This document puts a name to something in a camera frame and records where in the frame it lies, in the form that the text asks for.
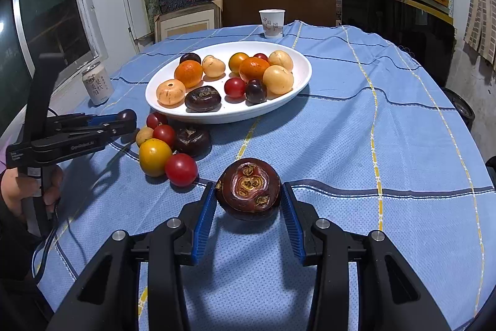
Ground framed picture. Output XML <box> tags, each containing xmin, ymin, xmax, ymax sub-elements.
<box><xmin>154</xmin><ymin>0</ymin><xmax>222</xmax><ymax>42</ymax></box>

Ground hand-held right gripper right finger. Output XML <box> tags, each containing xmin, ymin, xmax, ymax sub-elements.
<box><xmin>281</xmin><ymin>181</ymin><xmax>452</xmax><ymax>331</ymax></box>

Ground black cable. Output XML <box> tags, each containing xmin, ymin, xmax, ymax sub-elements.
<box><xmin>33</xmin><ymin>197</ymin><xmax>63</xmax><ymax>281</ymax></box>

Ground small yellow loquat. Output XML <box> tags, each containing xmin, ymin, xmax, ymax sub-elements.
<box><xmin>135</xmin><ymin>127</ymin><xmax>154</xmax><ymax>146</ymax></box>

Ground white drink can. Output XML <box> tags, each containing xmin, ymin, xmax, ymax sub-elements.
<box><xmin>81</xmin><ymin>61</ymin><xmax>114</xmax><ymax>106</ymax></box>

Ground aluminium frame window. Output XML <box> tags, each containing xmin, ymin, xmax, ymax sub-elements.
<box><xmin>11</xmin><ymin>0</ymin><xmax>105</xmax><ymax>91</ymax></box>

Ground large orange mandarin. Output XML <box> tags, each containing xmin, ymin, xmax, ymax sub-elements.
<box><xmin>174</xmin><ymin>60</ymin><xmax>204</xmax><ymax>88</ymax></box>

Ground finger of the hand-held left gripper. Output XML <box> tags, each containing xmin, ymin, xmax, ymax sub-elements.
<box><xmin>83</xmin><ymin>119</ymin><xmax>138</xmax><ymax>141</ymax></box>
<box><xmin>48</xmin><ymin>113</ymin><xmax>121</xmax><ymax>132</ymax></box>

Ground white oval plate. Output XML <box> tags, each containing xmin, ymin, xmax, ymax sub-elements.
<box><xmin>145</xmin><ymin>41</ymin><xmax>313</xmax><ymax>124</ymax></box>

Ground white board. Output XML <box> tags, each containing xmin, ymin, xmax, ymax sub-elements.
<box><xmin>118</xmin><ymin>0</ymin><xmax>153</xmax><ymax>52</ymax></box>

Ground white paper cup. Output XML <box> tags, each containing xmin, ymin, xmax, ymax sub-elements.
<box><xmin>259</xmin><ymin>9</ymin><xmax>286</xmax><ymax>39</ymax></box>

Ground person's left hand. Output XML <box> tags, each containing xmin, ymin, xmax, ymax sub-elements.
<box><xmin>0</xmin><ymin>165</ymin><xmax>64</xmax><ymax>218</ymax></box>

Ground dark brown mangosteen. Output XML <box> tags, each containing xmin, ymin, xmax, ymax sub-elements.
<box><xmin>215</xmin><ymin>158</ymin><xmax>282</xmax><ymax>222</ymax></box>
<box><xmin>184</xmin><ymin>86</ymin><xmax>222</xmax><ymax>112</ymax></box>
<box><xmin>173</xmin><ymin>125</ymin><xmax>212</xmax><ymax>157</ymax></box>

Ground yellow-orange round fruit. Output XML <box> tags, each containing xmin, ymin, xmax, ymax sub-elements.
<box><xmin>228</xmin><ymin>52</ymin><xmax>250</xmax><ymax>74</ymax></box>
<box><xmin>139</xmin><ymin>139</ymin><xmax>173</xmax><ymax>177</ymax></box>

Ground lumpy pale yellow fruit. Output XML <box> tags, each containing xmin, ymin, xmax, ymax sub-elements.
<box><xmin>202</xmin><ymin>55</ymin><xmax>226</xmax><ymax>79</ymax></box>

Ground black round object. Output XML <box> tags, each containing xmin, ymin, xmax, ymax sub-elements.
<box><xmin>442</xmin><ymin>87</ymin><xmax>475</xmax><ymax>130</ymax></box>

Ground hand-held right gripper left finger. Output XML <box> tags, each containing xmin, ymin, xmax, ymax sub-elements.
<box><xmin>46</xmin><ymin>181</ymin><xmax>218</xmax><ymax>331</ymax></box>

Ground brown wooden board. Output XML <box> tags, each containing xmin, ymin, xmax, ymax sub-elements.
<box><xmin>213</xmin><ymin>0</ymin><xmax>338</xmax><ymax>27</ymax></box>

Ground tan orange persimmon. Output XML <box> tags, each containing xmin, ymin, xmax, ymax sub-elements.
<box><xmin>156</xmin><ymin>79</ymin><xmax>187</xmax><ymax>107</ymax></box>

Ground blue checked tablecloth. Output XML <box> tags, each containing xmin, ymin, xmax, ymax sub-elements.
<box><xmin>33</xmin><ymin>20</ymin><xmax>496</xmax><ymax>331</ymax></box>

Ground large pale yellow fruit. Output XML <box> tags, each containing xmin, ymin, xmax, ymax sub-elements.
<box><xmin>268</xmin><ymin>50</ymin><xmax>294</xmax><ymax>72</ymax></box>
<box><xmin>263</xmin><ymin>65</ymin><xmax>294</xmax><ymax>96</ymax></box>

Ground person's left forearm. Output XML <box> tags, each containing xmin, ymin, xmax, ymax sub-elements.
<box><xmin>0</xmin><ymin>201</ymin><xmax>37</xmax><ymax>285</ymax></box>

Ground beige checked curtain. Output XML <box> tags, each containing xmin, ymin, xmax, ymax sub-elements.
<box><xmin>463</xmin><ymin>0</ymin><xmax>496</xmax><ymax>66</ymax></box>

